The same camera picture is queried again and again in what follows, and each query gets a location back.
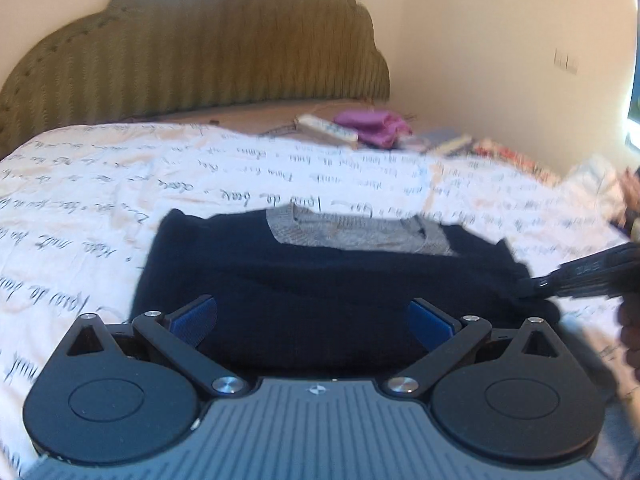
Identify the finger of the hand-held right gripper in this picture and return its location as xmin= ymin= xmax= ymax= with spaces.
xmin=516 ymin=262 xmax=568 ymax=302

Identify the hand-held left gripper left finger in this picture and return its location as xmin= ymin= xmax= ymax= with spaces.
xmin=50 ymin=296 xmax=250 ymax=401

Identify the white script printed blanket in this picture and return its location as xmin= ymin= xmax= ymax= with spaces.
xmin=0 ymin=120 xmax=640 ymax=480

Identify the white crumpled cloth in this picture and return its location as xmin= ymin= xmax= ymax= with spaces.
xmin=564 ymin=154 xmax=628 ymax=223

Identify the red patterned cloth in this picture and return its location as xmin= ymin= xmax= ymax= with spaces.
xmin=472 ymin=139 xmax=563 ymax=183

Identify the navy and grey sweater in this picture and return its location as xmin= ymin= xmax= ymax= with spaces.
xmin=129 ymin=204 xmax=562 ymax=380

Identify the white remote control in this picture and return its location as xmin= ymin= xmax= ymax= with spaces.
xmin=294 ymin=113 xmax=362 ymax=149

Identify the purple cloth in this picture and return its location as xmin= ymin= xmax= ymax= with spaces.
xmin=332 ymin=109 xmax=414 ymax=151

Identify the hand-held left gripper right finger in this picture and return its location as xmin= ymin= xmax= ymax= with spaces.
xmin=381 ymin=299 xmax=577 ymax=401

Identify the olive striped headboard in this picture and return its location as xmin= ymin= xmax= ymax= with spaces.
xmin=0 ymin=0 xmax=392 ymax=162

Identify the white wall switch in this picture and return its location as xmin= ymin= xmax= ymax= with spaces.
xmin=553 ymin=48 xmax=581 ymax=75

